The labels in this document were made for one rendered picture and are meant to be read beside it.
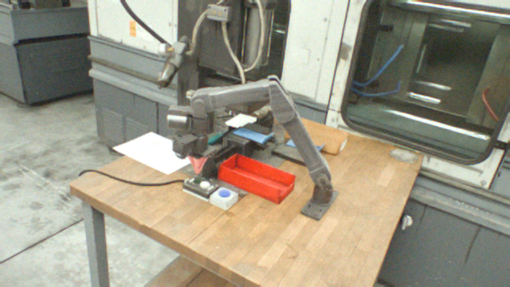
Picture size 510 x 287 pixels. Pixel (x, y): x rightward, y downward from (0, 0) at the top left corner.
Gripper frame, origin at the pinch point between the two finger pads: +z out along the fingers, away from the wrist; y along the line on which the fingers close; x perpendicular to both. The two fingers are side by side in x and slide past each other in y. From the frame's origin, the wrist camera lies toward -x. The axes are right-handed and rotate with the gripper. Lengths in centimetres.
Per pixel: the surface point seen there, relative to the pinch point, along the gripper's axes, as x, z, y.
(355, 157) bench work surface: 63, 8, 36
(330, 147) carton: 59, 5, 25
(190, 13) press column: 29, -44, -29
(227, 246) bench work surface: -16.7, 7.7, 24.5
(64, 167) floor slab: 65, 98, -181
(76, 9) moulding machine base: 171, 2, -298
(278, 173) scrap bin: 22.0, 3.2, 19.4
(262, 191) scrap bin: 10.5, 5.1, 19.7
